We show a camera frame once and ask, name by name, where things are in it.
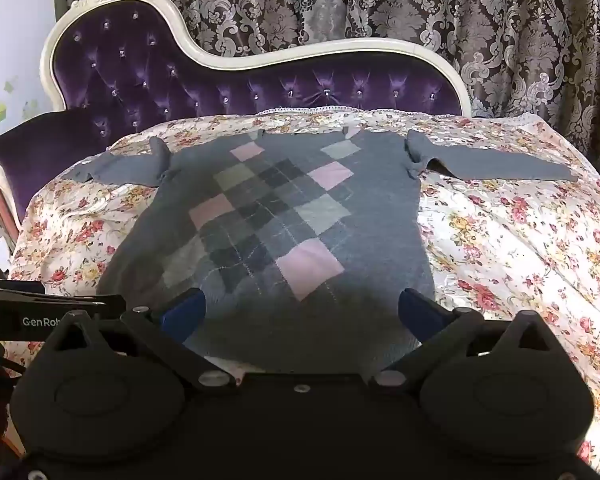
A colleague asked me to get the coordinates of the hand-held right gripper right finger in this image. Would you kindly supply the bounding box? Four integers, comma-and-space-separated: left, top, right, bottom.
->
367, 288, 557, 392

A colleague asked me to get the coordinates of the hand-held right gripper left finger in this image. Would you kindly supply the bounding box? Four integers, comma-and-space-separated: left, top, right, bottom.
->
46, 287, 239, 394

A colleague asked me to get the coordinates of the grey argyle knit sweater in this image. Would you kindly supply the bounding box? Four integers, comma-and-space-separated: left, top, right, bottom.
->
62, 127, 581, 377

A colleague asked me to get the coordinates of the floral printed blanket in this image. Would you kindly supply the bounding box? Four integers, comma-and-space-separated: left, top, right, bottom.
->
7, 105, 600, 479

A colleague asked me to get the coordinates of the purple tufted headboard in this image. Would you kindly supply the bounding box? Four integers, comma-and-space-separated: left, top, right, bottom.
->
0, 0, 474, 227

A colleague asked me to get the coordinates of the brown damask curtain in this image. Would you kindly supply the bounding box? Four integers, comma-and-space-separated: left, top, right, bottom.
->
55, 0, 600, 196

